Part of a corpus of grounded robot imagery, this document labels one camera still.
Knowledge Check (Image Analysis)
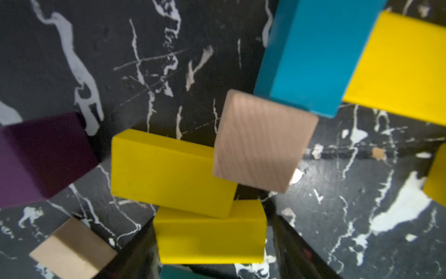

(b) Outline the small teal block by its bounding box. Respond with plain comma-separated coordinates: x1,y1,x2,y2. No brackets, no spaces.
254,0,386,118

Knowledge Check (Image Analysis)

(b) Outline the purple small block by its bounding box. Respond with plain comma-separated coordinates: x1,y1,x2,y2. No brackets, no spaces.
1,112,98,208

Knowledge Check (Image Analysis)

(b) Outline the teal long block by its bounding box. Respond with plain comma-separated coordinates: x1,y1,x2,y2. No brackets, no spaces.
160,266,209,279

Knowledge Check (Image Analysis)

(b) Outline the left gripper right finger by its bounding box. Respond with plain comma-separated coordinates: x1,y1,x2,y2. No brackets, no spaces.
271,215,341,279

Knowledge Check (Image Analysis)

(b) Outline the natural wood block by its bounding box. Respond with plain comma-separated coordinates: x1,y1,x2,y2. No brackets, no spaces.
29,217,117,279

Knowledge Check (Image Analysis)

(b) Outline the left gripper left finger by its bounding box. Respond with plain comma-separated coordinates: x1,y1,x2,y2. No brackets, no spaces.
95,219,160,279

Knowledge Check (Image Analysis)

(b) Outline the small natural wood cube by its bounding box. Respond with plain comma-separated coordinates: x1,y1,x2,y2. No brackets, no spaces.
213,90,319,193

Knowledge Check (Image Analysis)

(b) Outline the yellow square block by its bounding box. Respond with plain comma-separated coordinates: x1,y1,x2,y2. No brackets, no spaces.
111,129,267,265

